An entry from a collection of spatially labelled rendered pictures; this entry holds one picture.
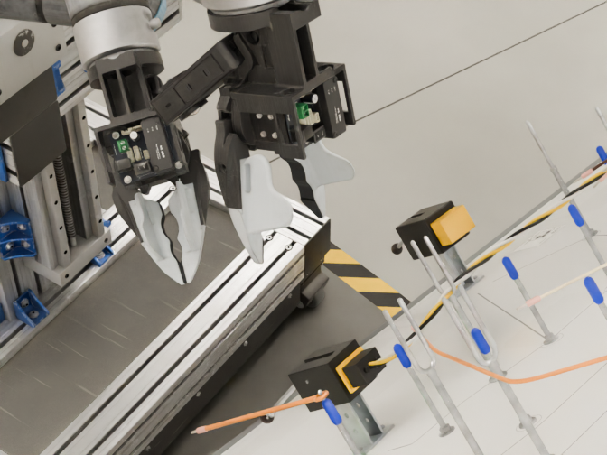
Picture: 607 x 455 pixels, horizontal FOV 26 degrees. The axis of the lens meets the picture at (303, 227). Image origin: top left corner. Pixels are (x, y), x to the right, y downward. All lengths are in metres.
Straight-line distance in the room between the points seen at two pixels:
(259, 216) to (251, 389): 1.53
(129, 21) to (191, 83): 0.18
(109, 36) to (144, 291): 1.29
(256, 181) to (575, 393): 0.30
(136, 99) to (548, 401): 0.46
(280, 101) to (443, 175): 2.00
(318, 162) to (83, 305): 1.40
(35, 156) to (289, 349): 1.01
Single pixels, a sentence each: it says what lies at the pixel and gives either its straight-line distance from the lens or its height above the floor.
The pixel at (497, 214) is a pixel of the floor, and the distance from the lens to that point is 2.91.
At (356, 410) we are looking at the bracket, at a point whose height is 1.09.
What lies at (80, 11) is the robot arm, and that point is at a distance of 1.24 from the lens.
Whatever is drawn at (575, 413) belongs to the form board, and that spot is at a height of 1.26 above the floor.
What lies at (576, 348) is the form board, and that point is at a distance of 1.13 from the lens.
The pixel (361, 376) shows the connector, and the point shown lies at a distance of 1.12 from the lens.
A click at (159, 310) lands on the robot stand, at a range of 2.43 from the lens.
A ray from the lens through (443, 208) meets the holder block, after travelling 1.47.
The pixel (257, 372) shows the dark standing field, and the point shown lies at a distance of 2.59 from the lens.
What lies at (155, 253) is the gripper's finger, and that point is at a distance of 1.21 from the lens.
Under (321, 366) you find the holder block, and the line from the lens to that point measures 1.14.
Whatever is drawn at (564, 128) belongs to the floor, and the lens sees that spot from 3.14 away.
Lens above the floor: 2.05
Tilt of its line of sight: 46 degrees down
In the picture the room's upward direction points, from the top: straight up
